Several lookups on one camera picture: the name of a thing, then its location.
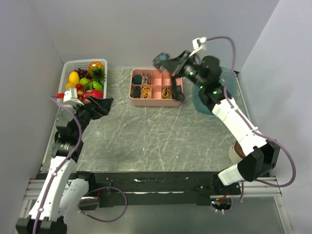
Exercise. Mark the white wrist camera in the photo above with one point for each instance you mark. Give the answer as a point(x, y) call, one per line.
point(198, 45)
point(69, 97)

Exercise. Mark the red cherry bunch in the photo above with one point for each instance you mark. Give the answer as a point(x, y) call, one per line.
point(80, 90)

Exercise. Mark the rolled dark green tie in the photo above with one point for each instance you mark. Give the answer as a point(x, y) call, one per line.
point(137, 80)

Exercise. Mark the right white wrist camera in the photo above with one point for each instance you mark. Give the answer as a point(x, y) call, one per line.
point(198, 45)

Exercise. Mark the yellow lemon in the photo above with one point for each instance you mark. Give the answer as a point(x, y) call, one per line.
point(74, 78)
point(70, 85)

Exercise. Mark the aluminium rail frame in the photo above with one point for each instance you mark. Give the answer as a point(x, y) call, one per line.
point(253, 189)

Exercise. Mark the dark floral patterned necktie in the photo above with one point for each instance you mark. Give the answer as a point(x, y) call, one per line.
point(178, 90)

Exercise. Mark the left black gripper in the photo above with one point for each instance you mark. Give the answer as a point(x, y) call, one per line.
point(104, 104)

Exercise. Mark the orange pineapple with leaves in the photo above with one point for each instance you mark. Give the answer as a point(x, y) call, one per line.
point(97, 71)

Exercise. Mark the rolled yellow tie right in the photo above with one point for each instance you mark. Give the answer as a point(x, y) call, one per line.
point(166, 93)

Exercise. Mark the teal translucent plastic tub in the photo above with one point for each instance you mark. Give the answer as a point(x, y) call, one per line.
point(227, 78)

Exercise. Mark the dark purple grapes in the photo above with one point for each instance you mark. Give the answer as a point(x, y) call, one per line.
point(83, 73)

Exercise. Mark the pink dragon fruit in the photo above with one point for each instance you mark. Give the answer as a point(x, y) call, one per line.
point(92, 93)

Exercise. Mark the pink compartment organizer box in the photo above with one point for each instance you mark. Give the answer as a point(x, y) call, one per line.
point(159, 80)

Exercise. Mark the rolled yellow tie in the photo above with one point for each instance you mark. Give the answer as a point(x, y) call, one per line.
point(146, 92)
point(166, 93)

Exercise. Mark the rolled dark patterned tie left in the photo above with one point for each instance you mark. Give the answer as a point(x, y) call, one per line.
point(135, 92)

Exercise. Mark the light green pear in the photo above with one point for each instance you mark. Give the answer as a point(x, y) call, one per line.
point(84, 81)

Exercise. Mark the yellow lemon upper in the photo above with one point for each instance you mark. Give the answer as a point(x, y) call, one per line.
point(74, 78)

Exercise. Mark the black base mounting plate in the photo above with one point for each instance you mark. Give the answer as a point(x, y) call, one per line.
point(159, 188)

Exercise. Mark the yellow lemon lower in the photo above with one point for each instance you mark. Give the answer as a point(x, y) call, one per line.
point(70, 85)

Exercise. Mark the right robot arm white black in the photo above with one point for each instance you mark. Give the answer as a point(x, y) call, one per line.
point(260, 154)

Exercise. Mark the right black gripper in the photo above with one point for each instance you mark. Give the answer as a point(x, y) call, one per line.
point(175, 66)

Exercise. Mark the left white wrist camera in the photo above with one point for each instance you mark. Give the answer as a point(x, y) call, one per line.
point(69, 97)

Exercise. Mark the rolled yellow tie left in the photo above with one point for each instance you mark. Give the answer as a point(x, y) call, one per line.
point(146, 92)

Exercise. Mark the white plastic fruit basket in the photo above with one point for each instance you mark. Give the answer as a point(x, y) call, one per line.
point(82, 64)

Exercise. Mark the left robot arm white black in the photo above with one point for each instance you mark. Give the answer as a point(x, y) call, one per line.
point(55, 202)

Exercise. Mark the brown lidded white cup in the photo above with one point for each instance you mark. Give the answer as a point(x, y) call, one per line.
point(236, 153)

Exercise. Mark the rolled colourful dotted tie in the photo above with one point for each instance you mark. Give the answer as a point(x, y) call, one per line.
point(147, 79)

